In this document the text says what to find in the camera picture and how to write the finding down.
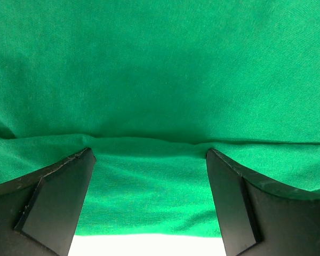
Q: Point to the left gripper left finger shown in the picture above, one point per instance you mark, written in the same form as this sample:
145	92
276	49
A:
39	211

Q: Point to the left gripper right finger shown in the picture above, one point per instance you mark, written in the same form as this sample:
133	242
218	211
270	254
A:
258	215

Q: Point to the green t shirt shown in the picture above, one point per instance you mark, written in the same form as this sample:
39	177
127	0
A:
150	87

